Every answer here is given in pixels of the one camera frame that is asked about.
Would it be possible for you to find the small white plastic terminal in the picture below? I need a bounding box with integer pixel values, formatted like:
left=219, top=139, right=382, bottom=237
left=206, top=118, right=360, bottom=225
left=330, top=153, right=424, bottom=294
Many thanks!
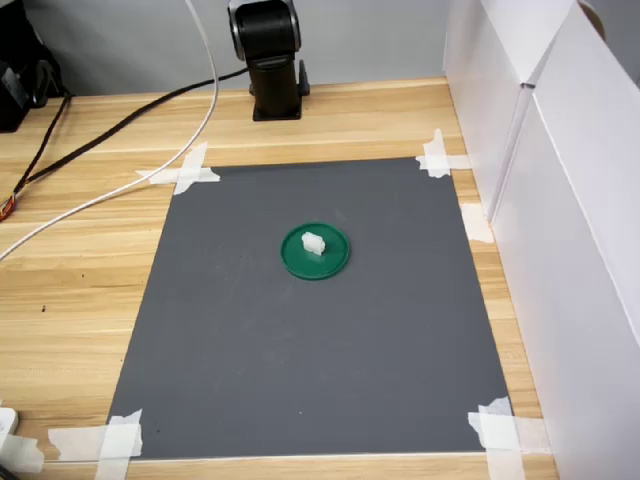
left=300, top=231, right=326, bottom=258

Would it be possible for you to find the round green lid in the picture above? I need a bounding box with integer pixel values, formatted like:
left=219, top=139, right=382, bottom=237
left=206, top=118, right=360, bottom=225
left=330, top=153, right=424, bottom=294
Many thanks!
left=279, top=221, right=353, bottom=283

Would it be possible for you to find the dark grey mat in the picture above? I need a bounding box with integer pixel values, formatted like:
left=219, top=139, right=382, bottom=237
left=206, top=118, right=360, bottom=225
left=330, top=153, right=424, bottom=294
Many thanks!
left=106, top=157, right=516, bottom=460

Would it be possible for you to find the white tape patch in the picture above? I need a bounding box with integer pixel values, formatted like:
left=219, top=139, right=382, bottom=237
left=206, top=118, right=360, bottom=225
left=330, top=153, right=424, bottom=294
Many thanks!
left=459, top=202, right=496, bottom=245
left=47, top=408, right=144, bottom=480
left=414, top=128, right=474, bottom=180
left=467, top=396, right=551, bottom=480
left=134, top=142, right=221, bottom=196
left=0, top=432, right=44, bottom=475

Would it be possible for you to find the white partition panel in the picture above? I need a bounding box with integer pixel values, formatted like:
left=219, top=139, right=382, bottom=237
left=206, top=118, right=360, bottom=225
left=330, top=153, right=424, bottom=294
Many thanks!
left=491, top=0, right=640, bottom=480
left=442, top=0, right=581, bottom=225

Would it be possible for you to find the black device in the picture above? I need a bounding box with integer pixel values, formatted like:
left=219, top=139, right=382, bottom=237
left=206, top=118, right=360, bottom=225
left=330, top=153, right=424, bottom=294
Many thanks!
left=0, top=47, right=71, bottom=134

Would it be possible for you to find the white cable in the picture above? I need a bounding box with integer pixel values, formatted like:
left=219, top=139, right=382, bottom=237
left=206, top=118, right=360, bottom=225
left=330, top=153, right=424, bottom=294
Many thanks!
left=0, top=0, right=220, bottom=262

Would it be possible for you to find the black cable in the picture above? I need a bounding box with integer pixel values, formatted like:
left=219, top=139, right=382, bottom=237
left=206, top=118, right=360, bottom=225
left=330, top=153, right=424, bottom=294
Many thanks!
left=13, top=94, right=72, bottom=196
left=12, top=68, right=251, bottom=199

